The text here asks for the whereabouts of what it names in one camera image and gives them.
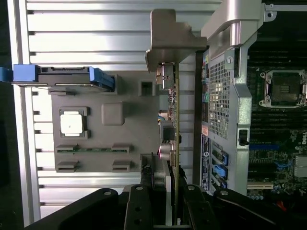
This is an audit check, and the silver CPU chip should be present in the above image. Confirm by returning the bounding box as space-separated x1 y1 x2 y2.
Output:
59 113 84 138

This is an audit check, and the dark grey open PC case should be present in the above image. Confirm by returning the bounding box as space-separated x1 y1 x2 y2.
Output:
193 0 307 200

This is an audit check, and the hard disk in blue caddy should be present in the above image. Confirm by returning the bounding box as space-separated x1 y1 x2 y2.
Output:
0 63 116 93

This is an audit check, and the red wire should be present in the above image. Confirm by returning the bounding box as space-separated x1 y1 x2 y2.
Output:
275 200 289 212

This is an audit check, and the white expansion slot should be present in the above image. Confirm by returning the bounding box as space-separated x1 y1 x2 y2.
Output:
246 181 274 190

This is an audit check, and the CPU socket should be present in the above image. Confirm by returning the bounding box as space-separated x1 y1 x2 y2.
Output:
258 69 307 109

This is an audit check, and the grey chipset heatsink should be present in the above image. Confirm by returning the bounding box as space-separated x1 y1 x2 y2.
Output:
294 154 307 178

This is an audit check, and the green motherboard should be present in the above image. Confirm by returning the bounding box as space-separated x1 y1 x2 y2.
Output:
246 46 307 200

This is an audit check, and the green loose RAM stick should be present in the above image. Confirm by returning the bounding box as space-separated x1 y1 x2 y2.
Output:
57 146 132 153

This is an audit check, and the grey parts rack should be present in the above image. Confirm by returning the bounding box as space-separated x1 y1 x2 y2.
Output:
48 72 175 173

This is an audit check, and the blue expansion slot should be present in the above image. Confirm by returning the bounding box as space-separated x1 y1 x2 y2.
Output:
248 143 281 151

